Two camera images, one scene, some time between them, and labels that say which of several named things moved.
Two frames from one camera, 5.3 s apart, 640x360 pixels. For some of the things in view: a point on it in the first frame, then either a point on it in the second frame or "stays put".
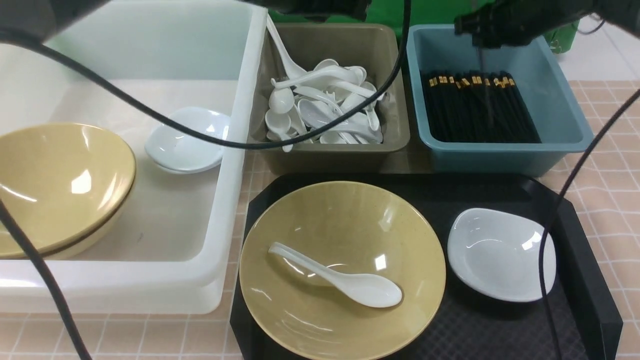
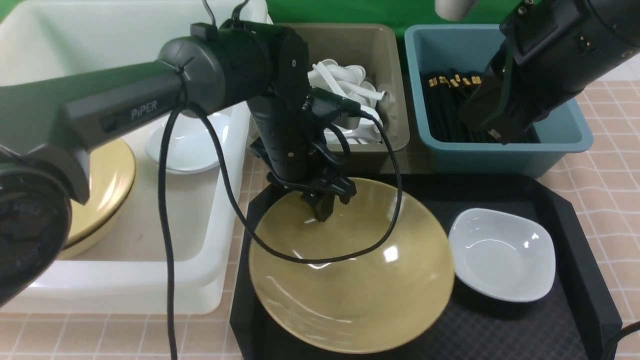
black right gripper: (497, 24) -> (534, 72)
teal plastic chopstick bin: (561, 123) stays put
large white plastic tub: (200, 63) stays put
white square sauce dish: (498, 254) stays put
